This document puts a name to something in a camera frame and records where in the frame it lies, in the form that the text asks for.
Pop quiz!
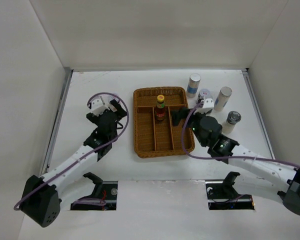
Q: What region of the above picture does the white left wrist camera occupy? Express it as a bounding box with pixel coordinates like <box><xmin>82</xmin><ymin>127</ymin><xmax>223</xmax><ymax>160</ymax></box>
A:
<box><xmin>88</xmin><ymin>96</ymin><xmax>110</xmax><ymax>116</ymax></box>

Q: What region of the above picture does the salt grinder clear grey top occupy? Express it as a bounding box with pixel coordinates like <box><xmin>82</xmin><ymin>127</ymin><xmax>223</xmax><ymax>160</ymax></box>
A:
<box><xmin>222</xmin><ymin>111</ymin><xmax>242</xmax><ymax>134</ymax></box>

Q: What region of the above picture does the white canister blue label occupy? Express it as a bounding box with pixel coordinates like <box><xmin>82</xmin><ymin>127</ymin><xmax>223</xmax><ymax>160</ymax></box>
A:
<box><xmin>213</xmin><ymin>86</ymin><xmax>233</xmax><ymax>112</ymax></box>

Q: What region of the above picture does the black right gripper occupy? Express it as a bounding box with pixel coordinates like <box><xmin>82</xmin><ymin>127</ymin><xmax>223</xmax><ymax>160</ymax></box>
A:
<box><xmin>170</xmin><ymin>107</ymin><xmax>208</xmax><ymax>148</ymax></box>

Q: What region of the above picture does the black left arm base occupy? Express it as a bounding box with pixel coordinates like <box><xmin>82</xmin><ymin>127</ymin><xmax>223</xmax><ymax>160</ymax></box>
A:
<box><xmin>70</xmin><ymin>172</ymin><xmax>119</xmax><ymax>211</ymax></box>

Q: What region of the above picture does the blue label silver-lid canister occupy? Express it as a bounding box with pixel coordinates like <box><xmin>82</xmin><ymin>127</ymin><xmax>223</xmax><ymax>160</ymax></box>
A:
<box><xmin>186</xmin><ymin>73</ymin><xmax>201</xmax><ymax>98</ymax></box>

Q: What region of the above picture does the red sauce bottle yellow cap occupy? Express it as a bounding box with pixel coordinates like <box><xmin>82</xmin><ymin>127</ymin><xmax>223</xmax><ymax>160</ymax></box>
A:
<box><xmin>154</xmin><ymin>94</ymin><xmax>166</xmax><ymax>121</ymax></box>

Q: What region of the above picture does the dark spice jar white lid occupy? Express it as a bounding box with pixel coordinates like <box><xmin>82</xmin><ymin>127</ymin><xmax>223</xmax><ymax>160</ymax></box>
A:
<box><xmin>108</xmin><ymin>93</ymin><xmax>120</xmax><ymax>103</ymax></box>

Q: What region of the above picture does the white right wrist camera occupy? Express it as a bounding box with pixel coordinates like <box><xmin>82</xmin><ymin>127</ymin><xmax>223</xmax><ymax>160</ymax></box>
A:
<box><xmin>199</xmin><ymin>98</ymin><xmax>215</xmax><ymax>109</ymax></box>

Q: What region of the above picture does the dark jar red-label lid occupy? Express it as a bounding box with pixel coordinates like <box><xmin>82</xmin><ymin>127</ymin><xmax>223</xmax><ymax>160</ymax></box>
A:
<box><xmin>196</xmin><ymin>88</ymin><xmax>212</xmax><ymax>104</ymax></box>

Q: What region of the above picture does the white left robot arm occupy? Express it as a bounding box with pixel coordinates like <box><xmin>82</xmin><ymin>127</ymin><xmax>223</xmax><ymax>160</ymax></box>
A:
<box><xmin>14</xmin><ymin>97</ymin><xmax>130</xmax><ymax>228</ymax></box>

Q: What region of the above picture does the brown wicker divided tray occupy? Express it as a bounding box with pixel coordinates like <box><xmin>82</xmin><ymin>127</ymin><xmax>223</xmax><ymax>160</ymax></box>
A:
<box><xmin>133</xmin><ymin>86</ymin><xmax>195</xmax><ymax>159</ymax></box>

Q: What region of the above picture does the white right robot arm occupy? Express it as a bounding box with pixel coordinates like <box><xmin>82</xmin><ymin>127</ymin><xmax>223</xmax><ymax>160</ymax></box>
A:
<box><xmin>171</xmin><ymin>105</ymin><xmax>300</xmax><ymax>216</ymax></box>

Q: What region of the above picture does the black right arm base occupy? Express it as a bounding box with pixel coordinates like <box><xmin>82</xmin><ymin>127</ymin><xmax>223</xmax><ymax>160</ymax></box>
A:
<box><xmin>205</xmin><ymin>171</ymin><xmax>255</xmax><ymax>211</ymax></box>

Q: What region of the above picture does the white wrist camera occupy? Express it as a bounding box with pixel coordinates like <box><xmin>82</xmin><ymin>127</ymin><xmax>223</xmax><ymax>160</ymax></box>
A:
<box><xmin>199</xmin><ymin>98</ymin><xmax>215</xmax><ymax>109</ymax></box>
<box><xmin>88</xmin><ymin>96</ymin><xmax>110</xmax><ymax>116</ymax></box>

